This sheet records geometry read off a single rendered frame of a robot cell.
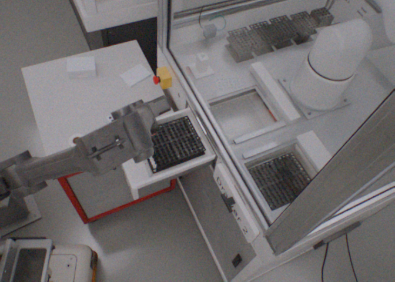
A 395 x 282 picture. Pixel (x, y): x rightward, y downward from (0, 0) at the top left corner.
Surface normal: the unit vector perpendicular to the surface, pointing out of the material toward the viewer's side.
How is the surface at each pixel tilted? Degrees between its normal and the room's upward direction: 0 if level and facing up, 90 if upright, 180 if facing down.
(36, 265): 0
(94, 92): 0
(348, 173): 90
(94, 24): 90
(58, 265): 0
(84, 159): 68
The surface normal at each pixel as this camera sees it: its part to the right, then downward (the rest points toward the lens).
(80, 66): 0.09, -0.53
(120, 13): 0.43, 0.79
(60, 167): -0.55, 0.39
